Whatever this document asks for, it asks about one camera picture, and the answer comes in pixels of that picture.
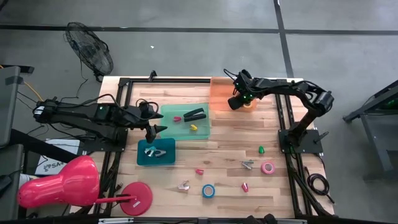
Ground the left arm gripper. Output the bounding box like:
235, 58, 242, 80
133, 100, 169, 144

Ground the black stapler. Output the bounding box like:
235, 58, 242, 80
183, 108, 207, 123

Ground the pink tape roll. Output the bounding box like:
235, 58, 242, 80
261, 160, 275, 175

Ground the light blue tape roll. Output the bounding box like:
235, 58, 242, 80
201, 184, 216, 199

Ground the light green translucent bin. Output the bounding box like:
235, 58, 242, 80
159, 102, 211, 141

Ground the orange translucent plastic bin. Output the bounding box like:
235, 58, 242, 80
210, 77, 257, 112

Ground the dark teal plastic bin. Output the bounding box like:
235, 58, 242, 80
136, 138, 177, 166

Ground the black floor fan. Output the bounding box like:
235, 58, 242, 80
64, 21, 114, 82

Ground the white printed box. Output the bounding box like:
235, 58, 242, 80
34, 139, 81, 177

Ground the pink desk lamp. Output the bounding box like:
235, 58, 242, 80
17, 154, 154, 217

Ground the black diagonal bar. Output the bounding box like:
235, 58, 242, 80
11, 128, 80, 164

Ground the black side table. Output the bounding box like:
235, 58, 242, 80
343, 80, 398, 181

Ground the grey metal cabinet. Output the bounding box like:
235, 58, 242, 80
0, 65, 22, 147

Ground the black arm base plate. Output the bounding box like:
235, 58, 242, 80
77, 129, 129, 153
278, 129, 330, 154

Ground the black metal table frame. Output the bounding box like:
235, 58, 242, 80
93, 77, 335, 218

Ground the coiled dark cable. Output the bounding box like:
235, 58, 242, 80
306, 172, 335, 205

